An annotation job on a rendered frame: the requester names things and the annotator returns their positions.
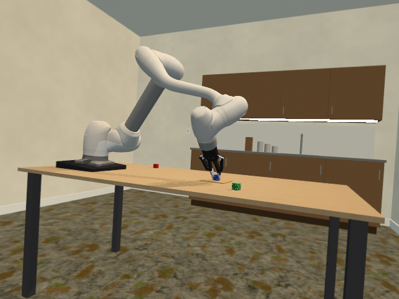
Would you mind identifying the orange mat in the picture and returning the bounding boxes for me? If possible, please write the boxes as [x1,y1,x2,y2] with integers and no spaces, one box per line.
[201,178,232,184]

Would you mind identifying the green die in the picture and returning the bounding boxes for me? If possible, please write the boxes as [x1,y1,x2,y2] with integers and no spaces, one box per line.
[232,183,241,191]

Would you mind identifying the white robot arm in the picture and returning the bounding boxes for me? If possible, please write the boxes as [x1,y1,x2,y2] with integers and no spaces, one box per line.
[75,46,248,166]

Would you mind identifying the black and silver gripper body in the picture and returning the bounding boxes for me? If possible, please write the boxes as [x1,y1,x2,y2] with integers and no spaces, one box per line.
[202,147,219,161]

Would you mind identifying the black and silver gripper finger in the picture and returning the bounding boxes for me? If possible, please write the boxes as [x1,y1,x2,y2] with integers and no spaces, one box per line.
[212,155,224,180]
[199,154,214,179]

